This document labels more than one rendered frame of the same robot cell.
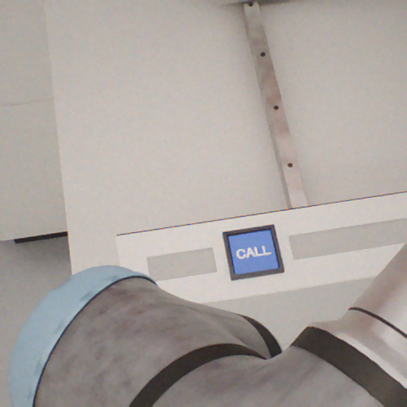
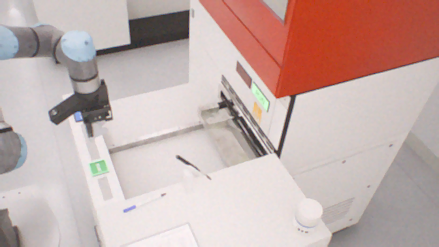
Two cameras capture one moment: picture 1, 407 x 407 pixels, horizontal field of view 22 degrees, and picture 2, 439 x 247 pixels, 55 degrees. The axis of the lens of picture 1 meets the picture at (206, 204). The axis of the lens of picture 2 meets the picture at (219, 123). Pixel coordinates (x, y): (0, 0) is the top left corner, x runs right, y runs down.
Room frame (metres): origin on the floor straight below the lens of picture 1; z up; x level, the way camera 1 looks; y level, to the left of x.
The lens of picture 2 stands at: (0.59, -1.21, 2.05)
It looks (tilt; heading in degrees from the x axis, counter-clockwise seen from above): 45 degrees down; 69
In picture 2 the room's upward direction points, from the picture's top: 6 degrees clockwise
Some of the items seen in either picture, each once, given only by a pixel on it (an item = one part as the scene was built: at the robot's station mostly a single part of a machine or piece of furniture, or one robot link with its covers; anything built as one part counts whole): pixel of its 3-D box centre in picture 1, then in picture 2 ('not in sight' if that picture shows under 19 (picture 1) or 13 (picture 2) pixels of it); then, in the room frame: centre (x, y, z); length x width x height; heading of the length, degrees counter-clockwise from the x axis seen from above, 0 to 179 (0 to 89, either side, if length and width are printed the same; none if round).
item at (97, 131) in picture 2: not in sight; (97, 132); (0.56, -0.32, 1.14); 0.06 x 0.03 x 0.09; 7
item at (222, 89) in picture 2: not in sight; (242, 123); (1.10, -0.16, 0.89); 0.44 x 0.02 x 0.10; 97
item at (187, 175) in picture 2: not in sight; (193, 174); (0.82, -0.45, 1.03); 0.06 x 0.04 x 0.13; 7
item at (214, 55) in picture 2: not in sight; (229, 70); (1.09, 0.02, 1.02); 0.82 x 0.03 x 0.40; 97
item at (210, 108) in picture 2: not in sight; (208, 108); (0.99, -0.04, 0.89); 0.08 x 0.03 x 0.03; 7
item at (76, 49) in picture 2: not in sight; (79, 55); (0.55, -0.30, 1.40); 0.09 x 0.08 x 0.11; 131
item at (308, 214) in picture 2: not in sight; (306, 217); (1.10, -0.67, 1.01); 0.07 x 0.07 x 0.10
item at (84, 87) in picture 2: not in sight; (85, 79); (0.56, -0.30, 1.33); 0.08 x 0.08 x 0.05
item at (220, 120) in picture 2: not in sight; (216, 121); (1.00, -0.12, 0.89); 0.08 x 0.03 x 0.03; 7
